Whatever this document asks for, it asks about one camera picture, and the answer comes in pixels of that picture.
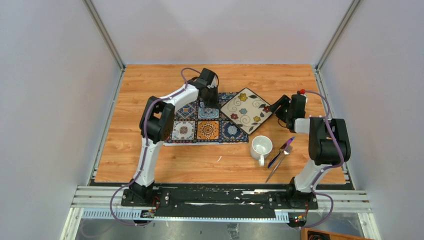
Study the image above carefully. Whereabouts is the square floral plate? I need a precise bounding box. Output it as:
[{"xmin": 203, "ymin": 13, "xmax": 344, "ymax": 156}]
[{"xmin": 220, "ymin": 87, "xmax": 273, "ymax": 135}]

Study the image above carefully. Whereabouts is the colourful patterned placemat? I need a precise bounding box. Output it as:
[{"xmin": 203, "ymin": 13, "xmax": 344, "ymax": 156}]
[{"xmin": 164, "ymin": 100, "xmax": 249, "ymax": 146}]

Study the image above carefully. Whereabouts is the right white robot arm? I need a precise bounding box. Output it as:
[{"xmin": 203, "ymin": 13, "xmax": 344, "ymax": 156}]
[{"xmin": 268, "ymin": 91, "xmax": 351, "ymax": 209}]

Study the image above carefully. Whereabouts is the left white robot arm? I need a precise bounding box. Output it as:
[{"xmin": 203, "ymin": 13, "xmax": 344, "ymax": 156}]
[{"xmin": 128, "ymin": 67, "xmax": 221, "ymax": 207}]

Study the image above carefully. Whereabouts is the white mug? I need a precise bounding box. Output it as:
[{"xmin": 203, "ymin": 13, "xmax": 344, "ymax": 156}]
[{"xmin": 250, "ymin": 135, "xmax": 273, "ymax": 167}]

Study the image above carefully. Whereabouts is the silver fork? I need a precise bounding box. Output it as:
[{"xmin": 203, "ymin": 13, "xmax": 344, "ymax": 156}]
[{"xmin": 264, "ymin": 145, "xmax": 293, "ymax": 184}]

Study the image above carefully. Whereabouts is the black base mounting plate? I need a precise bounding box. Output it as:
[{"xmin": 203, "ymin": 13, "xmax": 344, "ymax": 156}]
[{"xmin": 121, "ymin": 183, "xmax": 318, "ymax": 219}]

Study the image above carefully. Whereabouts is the orange wooden box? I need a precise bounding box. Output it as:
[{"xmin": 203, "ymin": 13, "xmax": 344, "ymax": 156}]
[{"xmin": 300, "ymin": 228, "xmax": 367, "ymax": 240}]

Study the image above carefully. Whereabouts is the purple handled knife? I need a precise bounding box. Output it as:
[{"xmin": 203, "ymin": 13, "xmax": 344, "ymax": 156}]
[{"xmin": 267, "ymin": 136, "xmax": 295, "ymax": 169}]

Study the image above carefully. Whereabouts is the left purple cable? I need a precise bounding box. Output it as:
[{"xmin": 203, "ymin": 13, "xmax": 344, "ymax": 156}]
[{"xmin": 109, "ymin": 67, "xmax": 203, "ymax": 228}]

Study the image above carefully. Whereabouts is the aluminium frame rail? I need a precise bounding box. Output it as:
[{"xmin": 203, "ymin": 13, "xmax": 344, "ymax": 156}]
[{"xmin": 71, "ymin": 185, "xmax": 372, "ymax": 223}]

